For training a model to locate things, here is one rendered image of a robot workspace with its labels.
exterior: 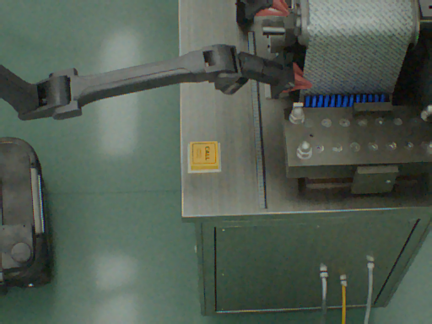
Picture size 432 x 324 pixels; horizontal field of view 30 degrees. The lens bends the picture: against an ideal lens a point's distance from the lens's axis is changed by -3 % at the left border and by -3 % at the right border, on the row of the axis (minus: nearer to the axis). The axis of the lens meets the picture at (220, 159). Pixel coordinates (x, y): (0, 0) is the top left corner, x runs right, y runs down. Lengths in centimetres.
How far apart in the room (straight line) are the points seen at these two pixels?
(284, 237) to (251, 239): 9
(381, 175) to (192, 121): 51
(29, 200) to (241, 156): 98
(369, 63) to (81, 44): 174
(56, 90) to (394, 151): 81
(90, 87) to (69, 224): 122
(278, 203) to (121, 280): 103
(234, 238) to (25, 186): 96
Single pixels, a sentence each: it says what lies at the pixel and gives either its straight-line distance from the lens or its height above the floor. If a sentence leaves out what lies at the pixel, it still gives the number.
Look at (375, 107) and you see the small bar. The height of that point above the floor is 105.
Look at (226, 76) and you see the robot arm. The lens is 185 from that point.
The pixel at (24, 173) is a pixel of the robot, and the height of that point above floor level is 24.
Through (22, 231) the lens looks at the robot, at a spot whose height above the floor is 28.
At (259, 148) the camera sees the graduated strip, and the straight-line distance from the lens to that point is 210.
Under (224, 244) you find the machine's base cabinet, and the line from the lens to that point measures 219.
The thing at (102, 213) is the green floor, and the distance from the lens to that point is 304.
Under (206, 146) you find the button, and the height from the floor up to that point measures 92.
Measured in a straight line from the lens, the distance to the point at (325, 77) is 198.
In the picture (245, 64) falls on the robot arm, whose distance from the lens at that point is 189.
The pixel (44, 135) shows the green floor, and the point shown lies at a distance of 323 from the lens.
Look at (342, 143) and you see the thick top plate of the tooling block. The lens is 198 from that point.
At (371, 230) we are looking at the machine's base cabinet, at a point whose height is 76.
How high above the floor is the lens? 273
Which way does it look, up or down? 61 degrees down
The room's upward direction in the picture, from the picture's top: straight up
